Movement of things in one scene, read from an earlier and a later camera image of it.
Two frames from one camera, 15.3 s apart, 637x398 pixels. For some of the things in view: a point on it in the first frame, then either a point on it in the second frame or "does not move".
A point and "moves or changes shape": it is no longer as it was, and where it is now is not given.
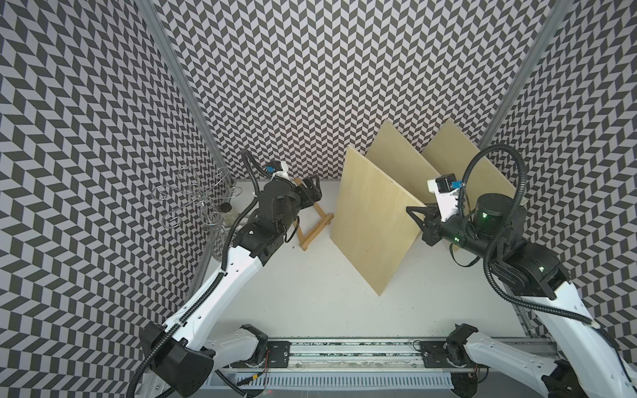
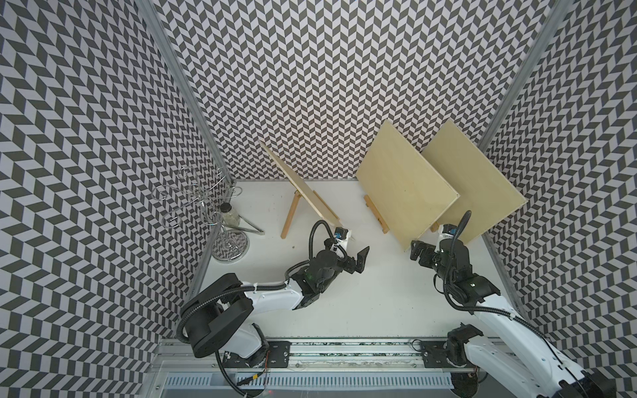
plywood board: x=372 y=225 moves or changes shape
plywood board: x=449 y=151 does not move
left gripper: x=315 y=194 -> x=351 y=267
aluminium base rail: x=339 y=364 does not move
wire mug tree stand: x=208 y=192 does not move
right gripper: x=432 y=219 -> x=429 y=249
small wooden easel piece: x=304 y=241 moves or changes shape
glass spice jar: x=228 y=216 does not move
